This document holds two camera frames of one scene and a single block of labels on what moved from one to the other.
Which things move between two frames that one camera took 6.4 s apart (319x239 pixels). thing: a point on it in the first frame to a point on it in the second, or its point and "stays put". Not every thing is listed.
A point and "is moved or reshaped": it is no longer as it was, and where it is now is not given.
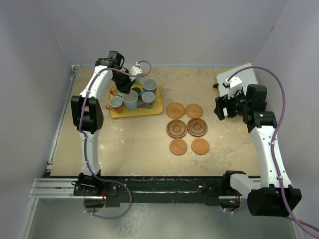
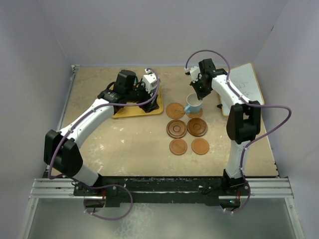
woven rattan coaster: [175, 110] stays put
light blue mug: [130, 100] is moved or reshaped
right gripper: [224, 102] to [201, 94]
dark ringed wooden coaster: [176, 128] stays put
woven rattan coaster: [194, 110] stays put
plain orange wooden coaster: [178, 146] stays put
